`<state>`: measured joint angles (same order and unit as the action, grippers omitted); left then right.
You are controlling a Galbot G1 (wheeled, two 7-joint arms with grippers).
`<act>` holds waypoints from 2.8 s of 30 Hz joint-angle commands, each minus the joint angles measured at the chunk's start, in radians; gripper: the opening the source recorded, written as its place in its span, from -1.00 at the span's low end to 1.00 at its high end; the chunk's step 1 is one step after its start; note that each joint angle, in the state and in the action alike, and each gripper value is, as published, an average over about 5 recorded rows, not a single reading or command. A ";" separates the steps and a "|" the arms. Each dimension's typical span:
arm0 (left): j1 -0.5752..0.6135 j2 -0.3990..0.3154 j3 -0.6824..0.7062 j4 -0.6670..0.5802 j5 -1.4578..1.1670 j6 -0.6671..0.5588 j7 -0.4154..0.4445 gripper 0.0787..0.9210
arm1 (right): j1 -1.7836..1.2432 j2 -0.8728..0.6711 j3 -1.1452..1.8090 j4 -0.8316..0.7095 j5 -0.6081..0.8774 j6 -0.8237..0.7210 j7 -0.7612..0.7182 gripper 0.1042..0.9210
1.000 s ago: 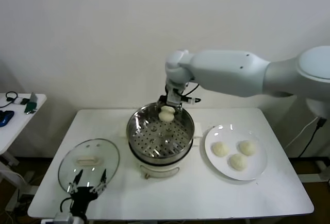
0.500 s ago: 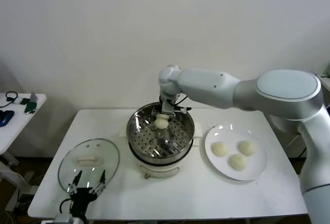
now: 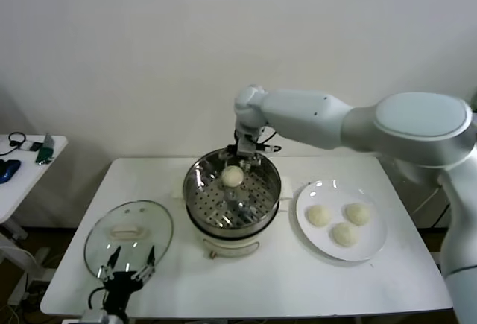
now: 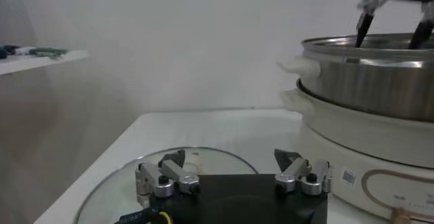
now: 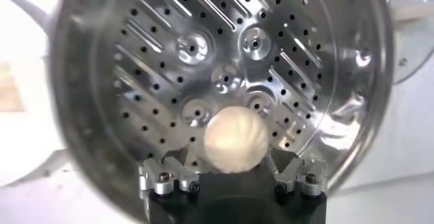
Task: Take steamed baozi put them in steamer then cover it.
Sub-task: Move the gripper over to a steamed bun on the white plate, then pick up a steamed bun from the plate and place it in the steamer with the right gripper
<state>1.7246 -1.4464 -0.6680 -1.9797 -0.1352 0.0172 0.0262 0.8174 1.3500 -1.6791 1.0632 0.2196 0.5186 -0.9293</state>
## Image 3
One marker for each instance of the small white object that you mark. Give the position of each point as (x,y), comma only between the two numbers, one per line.
(26,147)

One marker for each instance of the white steamed baozi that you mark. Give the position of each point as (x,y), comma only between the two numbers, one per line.
(318,215)
(345,234)
(357,214)
(232,176)

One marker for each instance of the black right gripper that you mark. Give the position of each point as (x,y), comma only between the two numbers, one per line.
(237,152)

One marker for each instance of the small black object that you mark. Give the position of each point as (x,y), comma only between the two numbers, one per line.
(36,147)

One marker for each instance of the blue object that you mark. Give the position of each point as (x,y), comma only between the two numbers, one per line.
(7,170)

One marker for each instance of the white round plate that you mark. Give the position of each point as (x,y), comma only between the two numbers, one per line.
(369,240)

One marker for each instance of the white side table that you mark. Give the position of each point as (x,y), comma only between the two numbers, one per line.
(22,190)

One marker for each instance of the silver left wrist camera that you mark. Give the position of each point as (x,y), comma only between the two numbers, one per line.
(95,317)

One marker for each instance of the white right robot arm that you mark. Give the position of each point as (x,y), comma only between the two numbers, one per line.
(305,111)

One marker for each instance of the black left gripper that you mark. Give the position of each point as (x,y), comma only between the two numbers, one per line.
(121,283)

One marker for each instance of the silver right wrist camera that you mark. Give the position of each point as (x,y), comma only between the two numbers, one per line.
(247,146)

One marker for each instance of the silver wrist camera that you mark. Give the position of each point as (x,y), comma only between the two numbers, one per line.
(247,146)
(95,317)

